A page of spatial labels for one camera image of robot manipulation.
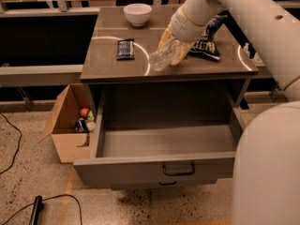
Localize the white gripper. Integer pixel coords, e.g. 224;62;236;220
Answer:
157;6;208;66

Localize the clear plastic water bottle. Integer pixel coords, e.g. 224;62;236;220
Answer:
149;40;179;71

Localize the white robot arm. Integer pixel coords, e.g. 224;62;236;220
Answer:
160;0;300;225

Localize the small clear pump bottle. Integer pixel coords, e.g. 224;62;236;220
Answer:
243;42;250;58

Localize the clear soap dispenser bottle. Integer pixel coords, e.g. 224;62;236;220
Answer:
253;52;263;64

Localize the grey cabinet with counter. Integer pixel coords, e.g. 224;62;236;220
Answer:
80;4;260;191

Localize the grey open top drawer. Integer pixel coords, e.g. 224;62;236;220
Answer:
73;89;248;188

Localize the blue chip bag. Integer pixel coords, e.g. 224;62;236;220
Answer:
188;15;227;61

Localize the white ceramic bowl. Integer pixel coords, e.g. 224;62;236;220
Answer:
124;3;152;26

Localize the dark blue snack bar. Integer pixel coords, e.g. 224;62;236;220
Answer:
116;38;134;60

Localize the green fruit in box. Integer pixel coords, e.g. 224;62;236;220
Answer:
87;111;95;122

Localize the red apple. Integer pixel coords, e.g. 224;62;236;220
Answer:
80;108;90;118

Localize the blue soda can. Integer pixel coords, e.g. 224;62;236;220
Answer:
75;118;89;133

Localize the cardboard box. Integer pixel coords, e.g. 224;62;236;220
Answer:
39;83;93;163

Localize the black drawer handle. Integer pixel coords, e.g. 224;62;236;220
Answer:
162;164;196;176

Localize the black floor cable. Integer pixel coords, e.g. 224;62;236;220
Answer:
0;112;23;175

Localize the black plug with cable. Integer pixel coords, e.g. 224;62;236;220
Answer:
1;194;83;225

